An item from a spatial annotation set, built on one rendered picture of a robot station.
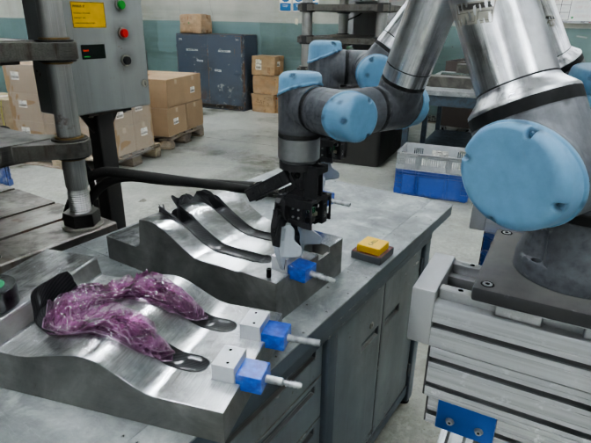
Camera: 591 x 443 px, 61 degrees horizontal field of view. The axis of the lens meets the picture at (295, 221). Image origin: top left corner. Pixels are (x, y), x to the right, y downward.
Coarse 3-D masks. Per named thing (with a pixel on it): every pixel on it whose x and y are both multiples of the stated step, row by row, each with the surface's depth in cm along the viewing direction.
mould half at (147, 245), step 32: (224, 192) 127; (160, 224) 108; (224, 224) 116; (256, 224) 121; (128, 256) 117; (160, 256) 110; (192, 256) 104; (224, 256) 105; (224, 288) 102; (256, 288) 97; (288, 288) 98; (320, 288) 109
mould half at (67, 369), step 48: (192, 288) 92; (0, 336) 77; (48, 336) 80; (192, 336) 83; (0, 384) 79; (48, 384) 75; (96, 384) 72; (144, 384) 71; (192, 384) 72; (192, 432) 70
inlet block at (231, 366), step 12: (228, 348) 76; (240, 348) 76; (216, 360) 73; (228, 360) 73; (240, 360) 74; (252, 360) 75; (216, 372) 73; (228, 372) 72; (240, 372) 73; (252, 372) 73; (264, 372) 73; (240, 384) 73; (252, 384) 72; (264, 384) 73; (276, 384) 73; (288, 384) 72; (300, 384) 72
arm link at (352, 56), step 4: (348, 52) 111; (352, 52) 111; (356, 52) 111; (360, 52) 111; (364, 52) 109; (348, 56) 110; (352, 56) 110; (356, 56) 110; (360, 56) 107; (348, 60) 110; (352, 60) 110; (356, 60) 108; (348, 64) 110; (352, 64) 110; (348, 68) 110; (352, 68) 110; (348, 72) 111; (352, 72) 111; (348, 76) 111; (352, 76) 111; (348, 80) 112; (352, 80) 112
